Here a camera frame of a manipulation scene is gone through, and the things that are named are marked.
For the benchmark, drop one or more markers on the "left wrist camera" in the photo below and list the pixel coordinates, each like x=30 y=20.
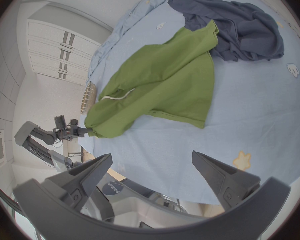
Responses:
x=74 y=122

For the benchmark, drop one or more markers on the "round woven basket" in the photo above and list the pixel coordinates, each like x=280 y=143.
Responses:
x=87 y=99

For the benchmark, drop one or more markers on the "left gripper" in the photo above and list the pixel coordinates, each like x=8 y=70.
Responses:
x=75 y=131

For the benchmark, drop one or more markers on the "white wardrobe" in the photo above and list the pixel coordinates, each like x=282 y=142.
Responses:
x=45 y=46

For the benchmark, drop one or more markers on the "green shorts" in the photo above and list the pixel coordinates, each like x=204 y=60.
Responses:
x=165 y=71

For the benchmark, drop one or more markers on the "dark blue garment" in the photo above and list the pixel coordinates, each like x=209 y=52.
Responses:
x=240 y=29

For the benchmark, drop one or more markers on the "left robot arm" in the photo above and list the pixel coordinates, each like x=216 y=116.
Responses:
x=25 y=132

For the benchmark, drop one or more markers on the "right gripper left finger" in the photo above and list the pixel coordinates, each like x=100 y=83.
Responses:
x=87 y=176

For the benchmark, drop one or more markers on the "bed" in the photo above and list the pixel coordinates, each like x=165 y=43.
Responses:
x=240 y=104

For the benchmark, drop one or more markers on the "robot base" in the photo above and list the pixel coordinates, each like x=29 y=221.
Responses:
x=130 y=206

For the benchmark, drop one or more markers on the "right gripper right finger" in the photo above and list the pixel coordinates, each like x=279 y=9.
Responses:
x=222 y=181

